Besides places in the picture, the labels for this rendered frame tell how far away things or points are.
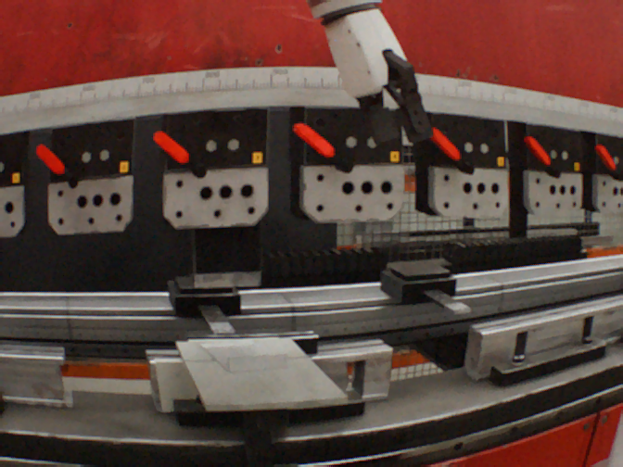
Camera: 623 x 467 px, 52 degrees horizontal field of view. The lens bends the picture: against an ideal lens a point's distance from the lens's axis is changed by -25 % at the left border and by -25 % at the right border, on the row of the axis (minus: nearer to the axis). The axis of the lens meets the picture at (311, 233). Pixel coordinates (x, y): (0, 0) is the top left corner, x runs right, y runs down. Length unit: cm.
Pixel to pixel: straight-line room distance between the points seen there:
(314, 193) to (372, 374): 31
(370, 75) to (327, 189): 37
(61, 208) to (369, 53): 52
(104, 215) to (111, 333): 38
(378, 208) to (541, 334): 45
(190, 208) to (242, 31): 27
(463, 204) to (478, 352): 27
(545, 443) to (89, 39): 110
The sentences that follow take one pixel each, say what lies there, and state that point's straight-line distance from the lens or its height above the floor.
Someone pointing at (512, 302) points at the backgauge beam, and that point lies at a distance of 166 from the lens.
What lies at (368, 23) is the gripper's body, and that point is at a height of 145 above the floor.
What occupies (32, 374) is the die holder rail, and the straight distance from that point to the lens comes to 120.
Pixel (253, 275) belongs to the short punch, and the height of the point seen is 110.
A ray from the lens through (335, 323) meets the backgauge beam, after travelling 149.
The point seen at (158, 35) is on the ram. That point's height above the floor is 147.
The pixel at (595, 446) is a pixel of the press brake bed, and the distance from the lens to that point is 154.
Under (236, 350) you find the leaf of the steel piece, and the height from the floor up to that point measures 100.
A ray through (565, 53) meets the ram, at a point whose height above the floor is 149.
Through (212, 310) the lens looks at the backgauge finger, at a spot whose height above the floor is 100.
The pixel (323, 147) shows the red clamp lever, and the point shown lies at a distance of 111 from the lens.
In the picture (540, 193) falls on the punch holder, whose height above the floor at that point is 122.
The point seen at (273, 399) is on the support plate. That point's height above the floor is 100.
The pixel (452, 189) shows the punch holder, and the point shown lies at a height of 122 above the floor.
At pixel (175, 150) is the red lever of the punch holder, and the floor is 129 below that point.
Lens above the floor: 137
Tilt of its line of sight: 10 degrees down
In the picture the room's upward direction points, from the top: 1 degrees clockwise
